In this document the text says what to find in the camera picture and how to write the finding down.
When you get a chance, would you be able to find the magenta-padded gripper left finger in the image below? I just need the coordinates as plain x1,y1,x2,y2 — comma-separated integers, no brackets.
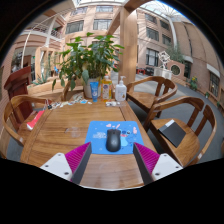
39,142,93,185

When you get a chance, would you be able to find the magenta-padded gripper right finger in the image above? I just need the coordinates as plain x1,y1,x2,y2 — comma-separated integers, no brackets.
132,142,184,186

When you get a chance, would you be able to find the black computer mouse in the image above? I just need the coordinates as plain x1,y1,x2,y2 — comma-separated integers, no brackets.
105,128,122,153

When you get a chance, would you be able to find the blue printed mouse pad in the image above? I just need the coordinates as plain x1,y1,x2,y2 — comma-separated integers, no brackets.
84,120,145,155

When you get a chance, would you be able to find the black notebook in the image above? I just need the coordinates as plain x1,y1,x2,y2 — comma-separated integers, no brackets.
157,119,187,148

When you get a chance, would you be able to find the blue tube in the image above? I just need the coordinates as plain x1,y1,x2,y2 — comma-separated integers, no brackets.
89,81,100,103

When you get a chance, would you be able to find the white pump bottle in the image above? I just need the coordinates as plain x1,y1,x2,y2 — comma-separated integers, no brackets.
114,75,128,102

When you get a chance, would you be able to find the spiky green plant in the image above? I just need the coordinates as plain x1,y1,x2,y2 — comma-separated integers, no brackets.
33,54,54,86

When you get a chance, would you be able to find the white abstract sculpture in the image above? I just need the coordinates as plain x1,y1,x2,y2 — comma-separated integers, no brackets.
153,50,174,80

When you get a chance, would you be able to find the green potted plant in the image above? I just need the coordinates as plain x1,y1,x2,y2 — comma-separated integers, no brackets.
51,32,125,99

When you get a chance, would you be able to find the dark red wooden pedestal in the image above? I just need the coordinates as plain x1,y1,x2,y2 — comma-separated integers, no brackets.
3,65,34,121

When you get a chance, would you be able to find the tall wooden beam frame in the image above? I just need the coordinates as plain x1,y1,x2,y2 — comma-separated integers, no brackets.
106,0,158,86

